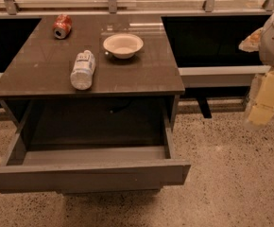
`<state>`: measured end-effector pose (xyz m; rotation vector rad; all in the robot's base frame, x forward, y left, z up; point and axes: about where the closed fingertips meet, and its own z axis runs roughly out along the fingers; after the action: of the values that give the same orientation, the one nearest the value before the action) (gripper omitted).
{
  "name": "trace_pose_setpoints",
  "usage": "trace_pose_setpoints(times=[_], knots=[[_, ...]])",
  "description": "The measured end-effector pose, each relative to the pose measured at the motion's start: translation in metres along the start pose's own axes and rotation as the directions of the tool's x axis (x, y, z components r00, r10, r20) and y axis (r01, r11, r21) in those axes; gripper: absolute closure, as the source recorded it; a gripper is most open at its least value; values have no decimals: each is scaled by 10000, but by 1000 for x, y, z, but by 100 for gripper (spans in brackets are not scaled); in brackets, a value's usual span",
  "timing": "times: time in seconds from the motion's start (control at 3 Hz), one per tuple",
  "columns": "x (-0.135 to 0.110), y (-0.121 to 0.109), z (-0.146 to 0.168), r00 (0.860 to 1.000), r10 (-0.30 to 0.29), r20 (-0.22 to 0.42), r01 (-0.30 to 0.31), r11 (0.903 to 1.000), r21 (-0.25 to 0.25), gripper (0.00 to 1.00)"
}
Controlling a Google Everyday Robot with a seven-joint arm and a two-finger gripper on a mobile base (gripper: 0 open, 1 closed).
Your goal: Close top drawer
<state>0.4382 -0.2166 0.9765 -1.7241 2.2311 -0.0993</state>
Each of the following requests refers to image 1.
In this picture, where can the grey top drawer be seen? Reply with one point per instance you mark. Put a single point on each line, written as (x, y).
(95, 145)

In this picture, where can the clear plastic water bottle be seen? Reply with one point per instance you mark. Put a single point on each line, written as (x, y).
(82, 74)

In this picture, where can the red soda can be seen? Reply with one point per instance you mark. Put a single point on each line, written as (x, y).
(62, 26)

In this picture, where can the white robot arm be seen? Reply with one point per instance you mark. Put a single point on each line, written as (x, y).
(261, 40)

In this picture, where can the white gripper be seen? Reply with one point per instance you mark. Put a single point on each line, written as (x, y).
(262, 113)

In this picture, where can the white bowl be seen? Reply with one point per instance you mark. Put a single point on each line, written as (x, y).
(123, 45)

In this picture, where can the grey drawer cabinet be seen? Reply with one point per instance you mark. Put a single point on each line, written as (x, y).
(40, 65)

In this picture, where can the low grey bench ledge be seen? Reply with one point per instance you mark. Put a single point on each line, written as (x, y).
(226, 76)

